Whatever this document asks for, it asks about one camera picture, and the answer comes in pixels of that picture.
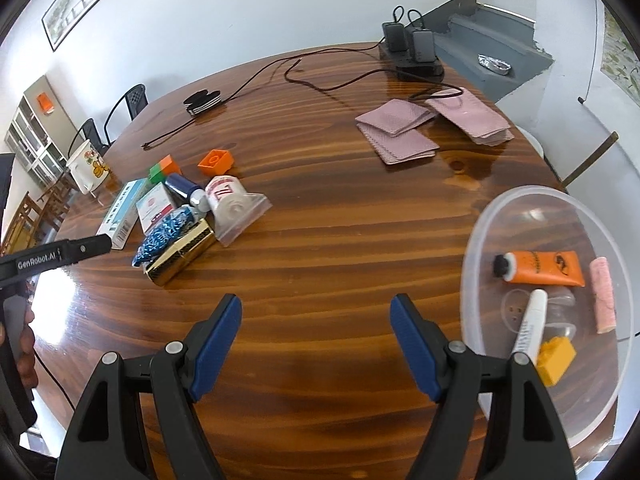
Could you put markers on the wooden desk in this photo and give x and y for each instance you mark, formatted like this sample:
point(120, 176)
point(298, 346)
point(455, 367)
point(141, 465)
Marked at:
point(325, 240)

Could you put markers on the yellow orange packets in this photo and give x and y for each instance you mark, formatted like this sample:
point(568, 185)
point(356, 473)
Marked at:
point(545, 267)

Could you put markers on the gold box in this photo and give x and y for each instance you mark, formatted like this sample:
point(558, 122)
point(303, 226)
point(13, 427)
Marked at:
point(185, 252)

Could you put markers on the person's left hand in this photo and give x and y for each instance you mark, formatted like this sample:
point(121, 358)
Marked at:
point(27, 355)

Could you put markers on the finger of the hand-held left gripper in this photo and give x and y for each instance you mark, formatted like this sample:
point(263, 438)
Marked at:
point(87, 249)

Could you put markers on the grey power bank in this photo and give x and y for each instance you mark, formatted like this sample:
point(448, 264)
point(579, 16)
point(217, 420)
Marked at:
point(421, 42)

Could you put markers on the framed wall picture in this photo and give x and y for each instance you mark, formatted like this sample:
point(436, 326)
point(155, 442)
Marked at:
point(75, 5)

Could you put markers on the blue capped white tube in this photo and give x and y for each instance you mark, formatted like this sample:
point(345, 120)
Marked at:
point(180, 187)

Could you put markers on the green and orange toy block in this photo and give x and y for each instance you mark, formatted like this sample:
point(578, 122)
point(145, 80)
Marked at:
point(162, 170)

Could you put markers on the pink packet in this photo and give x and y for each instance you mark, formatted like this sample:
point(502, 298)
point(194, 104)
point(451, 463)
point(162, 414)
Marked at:
point(602, 295)

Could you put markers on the white cabinet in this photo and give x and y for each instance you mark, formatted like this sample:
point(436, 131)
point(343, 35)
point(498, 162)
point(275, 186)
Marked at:
point(30, 140)

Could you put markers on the yellow toy block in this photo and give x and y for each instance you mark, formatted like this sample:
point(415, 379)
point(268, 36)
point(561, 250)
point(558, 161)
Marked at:
point(555, 360)

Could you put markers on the black striped case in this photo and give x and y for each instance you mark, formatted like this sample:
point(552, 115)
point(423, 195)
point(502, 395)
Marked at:
point(201, 102)

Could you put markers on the black metal chair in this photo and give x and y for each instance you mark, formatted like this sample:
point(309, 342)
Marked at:
point(90, 132)
point(135, 100)

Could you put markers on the red and white small box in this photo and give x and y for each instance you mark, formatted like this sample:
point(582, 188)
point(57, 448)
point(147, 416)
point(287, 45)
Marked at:
point(155, 207)

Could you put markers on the wooden chair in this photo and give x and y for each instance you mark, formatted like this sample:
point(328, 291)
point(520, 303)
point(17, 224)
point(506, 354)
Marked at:
point(30, 215)

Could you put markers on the wooden stick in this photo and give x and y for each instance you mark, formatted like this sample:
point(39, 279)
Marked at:
point(590, 159)

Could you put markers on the grey stairs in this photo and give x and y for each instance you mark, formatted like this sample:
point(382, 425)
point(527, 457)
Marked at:
point(470, 35)

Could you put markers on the white cartoon mug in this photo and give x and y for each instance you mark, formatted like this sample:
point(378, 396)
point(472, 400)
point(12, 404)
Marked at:
point(87, 167)

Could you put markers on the white and blue medicine box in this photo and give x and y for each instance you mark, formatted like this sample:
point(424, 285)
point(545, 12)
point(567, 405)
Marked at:
point(122, 215)

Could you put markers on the white marker pen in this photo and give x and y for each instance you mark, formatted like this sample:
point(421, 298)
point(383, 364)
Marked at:
point(530, 325)

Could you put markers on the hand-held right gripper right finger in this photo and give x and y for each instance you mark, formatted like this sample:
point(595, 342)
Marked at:
point(415, 345)

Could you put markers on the clear plastic bowl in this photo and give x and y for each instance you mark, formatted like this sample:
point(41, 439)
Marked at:
point(480, 260)

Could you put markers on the stack of pink playing cards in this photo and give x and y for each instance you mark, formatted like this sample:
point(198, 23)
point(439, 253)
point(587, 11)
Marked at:
point(470, 115)
point(395, 116)
point(405, 149)

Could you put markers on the white bucket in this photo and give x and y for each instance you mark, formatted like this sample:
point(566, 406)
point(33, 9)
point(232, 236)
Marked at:
point(532, 140)

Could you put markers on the zip bag with white tube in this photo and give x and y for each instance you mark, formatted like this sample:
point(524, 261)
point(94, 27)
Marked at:
point(230, 205)

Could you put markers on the dark power bank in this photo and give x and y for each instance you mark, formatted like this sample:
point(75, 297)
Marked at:
point(395, 35)

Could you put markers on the black charging dock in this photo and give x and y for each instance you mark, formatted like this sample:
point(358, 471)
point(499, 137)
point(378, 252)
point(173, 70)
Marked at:
point(415, 67)

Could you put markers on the orange wall box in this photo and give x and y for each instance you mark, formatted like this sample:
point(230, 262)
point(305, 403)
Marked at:
point(46, 103)

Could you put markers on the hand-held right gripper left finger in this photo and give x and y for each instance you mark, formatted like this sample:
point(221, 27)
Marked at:
point(220, 345)

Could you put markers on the foil tray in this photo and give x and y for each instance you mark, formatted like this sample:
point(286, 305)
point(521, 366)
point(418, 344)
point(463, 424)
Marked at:
point(495, 64)

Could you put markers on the blue snack packet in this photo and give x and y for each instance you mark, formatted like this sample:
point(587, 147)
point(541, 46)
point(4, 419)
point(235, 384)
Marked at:
point(165, 232)

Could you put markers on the lotus painting wall scroll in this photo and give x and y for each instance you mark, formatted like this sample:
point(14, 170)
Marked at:
point(617, 55)

